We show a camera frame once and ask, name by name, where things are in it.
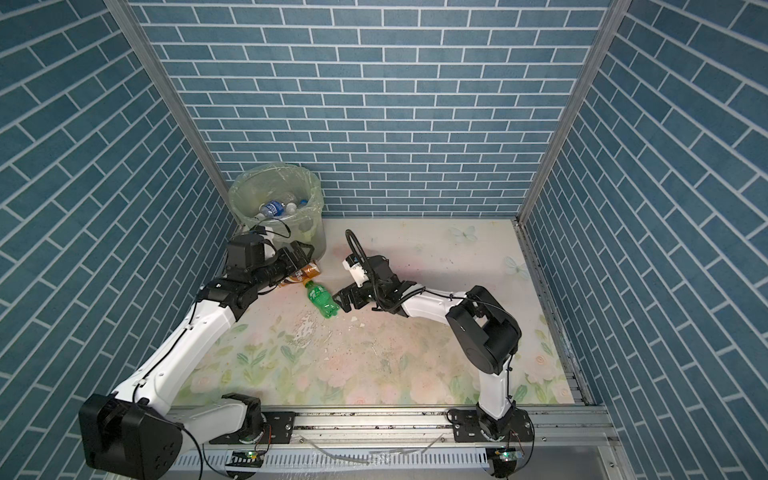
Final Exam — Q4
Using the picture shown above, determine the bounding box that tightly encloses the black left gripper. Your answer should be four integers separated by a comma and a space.
249, 239, 314, 293

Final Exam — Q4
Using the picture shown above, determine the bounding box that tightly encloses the green soda bottle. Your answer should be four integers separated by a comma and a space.
305, 280, 339, 319

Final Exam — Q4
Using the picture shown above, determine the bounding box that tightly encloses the blue label Pocari bottle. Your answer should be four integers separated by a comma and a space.
259, 200, 285, 218

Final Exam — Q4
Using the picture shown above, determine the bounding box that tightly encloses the brown coffee bottle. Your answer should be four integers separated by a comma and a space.
283, 261, 321, 284

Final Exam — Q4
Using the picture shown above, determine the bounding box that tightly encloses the clear bottle blue cap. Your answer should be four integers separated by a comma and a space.
284, 199, 308, 216

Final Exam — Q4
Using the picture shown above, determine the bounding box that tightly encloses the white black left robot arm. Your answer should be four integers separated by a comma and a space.
78, 227, 314, 479

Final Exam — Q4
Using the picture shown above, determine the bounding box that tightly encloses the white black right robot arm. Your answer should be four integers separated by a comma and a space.
333, 254, 522, 440

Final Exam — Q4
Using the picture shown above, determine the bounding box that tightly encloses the mesh bin with green bag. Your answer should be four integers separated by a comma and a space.
229, 163, 326, 260

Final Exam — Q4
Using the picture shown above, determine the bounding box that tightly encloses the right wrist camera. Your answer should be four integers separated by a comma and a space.
342, 254, 368, 287

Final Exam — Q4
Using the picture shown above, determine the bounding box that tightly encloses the black corrugated cable hose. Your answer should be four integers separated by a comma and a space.
344, 229, 385, 310

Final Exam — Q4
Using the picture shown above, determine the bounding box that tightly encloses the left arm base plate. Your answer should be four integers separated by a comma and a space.
209, 411, 296, 445

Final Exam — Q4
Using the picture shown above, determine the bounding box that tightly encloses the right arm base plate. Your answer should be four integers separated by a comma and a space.
446, 407, 535, 443

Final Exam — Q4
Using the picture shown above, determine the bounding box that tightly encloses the aluminium mounting rail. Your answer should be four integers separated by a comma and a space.
164, 399, 619, 452

